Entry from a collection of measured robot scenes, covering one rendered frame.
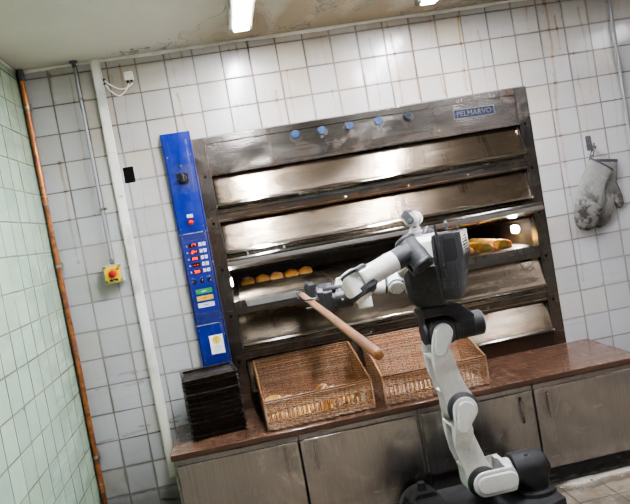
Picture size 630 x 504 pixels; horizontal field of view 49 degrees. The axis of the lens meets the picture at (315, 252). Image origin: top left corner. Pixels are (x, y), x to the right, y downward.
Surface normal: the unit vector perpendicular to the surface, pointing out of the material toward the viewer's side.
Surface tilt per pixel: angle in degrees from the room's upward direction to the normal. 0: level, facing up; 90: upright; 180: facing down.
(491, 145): 70
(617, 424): 88
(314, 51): 90
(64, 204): 90
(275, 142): 90
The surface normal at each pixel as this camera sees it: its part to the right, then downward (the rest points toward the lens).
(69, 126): 0.13, 0.03
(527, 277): 0.06, -0.31
